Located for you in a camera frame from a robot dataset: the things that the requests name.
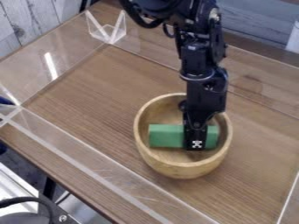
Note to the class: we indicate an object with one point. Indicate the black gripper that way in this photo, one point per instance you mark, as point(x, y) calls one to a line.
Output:
point(204, 101)

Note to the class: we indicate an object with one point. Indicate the green rectangular block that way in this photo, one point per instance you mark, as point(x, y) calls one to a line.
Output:
point(168, 136)

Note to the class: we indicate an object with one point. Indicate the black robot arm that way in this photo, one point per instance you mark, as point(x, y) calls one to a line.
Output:
point(192, 23)

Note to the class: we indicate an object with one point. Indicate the brown wooden bowl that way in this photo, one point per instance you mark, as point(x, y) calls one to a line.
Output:
point(177, 163)

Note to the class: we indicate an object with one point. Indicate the white object at right edge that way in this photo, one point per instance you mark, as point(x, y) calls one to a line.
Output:
point(292, 43)

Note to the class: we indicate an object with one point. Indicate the clear acrylic tray walls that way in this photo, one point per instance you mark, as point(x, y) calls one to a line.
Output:
point(77, 91)

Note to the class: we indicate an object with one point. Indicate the black metal bracket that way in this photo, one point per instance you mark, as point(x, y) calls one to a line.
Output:
point(60, 216)

